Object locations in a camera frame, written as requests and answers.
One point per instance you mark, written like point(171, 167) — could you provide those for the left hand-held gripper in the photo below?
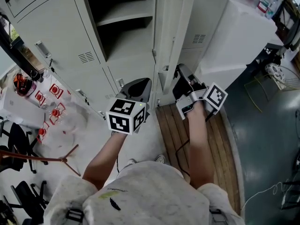
point(122, 118)

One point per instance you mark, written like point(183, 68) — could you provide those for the clear water bottle red cap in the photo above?
point(42, 132)
point(39, 97)
point(55, 90)
point(55, 112)

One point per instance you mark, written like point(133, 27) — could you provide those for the grey metal locker door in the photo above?
point(172, 32)

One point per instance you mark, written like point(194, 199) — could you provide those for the person's speckled white shirt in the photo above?
point(150, 191)

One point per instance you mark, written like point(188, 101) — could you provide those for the clear bottle red label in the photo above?
point(266, 2)

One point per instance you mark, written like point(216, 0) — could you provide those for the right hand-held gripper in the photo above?
point(215, 96)

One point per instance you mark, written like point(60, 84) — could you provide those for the patterned white cushion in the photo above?
point(275, 75)

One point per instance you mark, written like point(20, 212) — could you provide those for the black equipment rack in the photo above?
point(288, 20)

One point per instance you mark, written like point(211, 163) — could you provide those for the person's right shoe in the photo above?
point(160, 158)

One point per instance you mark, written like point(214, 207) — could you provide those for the brown wooden stand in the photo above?
point(35, 158)

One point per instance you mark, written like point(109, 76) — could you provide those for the person's left shoe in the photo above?
point(132, 161)

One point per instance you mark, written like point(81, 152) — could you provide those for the white cardboard box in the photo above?
point(21, 109)

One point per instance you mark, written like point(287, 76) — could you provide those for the small black bottle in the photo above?
point(35, 76)

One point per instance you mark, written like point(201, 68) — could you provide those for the person's shoe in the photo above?
point(160, 158)
point(132, 161)

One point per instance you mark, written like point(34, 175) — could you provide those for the black framed window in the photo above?
point(11, 51)

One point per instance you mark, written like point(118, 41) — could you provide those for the person's right forearm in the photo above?
point(199, 149)

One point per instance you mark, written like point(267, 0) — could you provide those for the person's left forearm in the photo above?
point(103, 158)

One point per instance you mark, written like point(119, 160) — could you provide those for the grey metal locker cabinet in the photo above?
point(58, 27)

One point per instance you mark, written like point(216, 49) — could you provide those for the black office chair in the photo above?
point(23, 193)
point(16, 139)

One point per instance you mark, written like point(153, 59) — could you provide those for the wooden plank platform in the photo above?
point(175, 130)

